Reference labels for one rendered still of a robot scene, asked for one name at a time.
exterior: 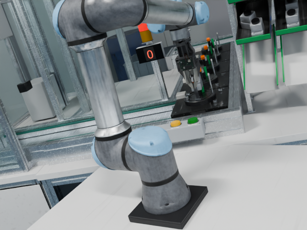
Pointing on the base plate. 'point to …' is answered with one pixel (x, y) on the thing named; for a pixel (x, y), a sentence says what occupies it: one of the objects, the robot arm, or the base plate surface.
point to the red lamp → (142, 27)
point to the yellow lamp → (145, 36)
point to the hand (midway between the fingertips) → (193, 85)
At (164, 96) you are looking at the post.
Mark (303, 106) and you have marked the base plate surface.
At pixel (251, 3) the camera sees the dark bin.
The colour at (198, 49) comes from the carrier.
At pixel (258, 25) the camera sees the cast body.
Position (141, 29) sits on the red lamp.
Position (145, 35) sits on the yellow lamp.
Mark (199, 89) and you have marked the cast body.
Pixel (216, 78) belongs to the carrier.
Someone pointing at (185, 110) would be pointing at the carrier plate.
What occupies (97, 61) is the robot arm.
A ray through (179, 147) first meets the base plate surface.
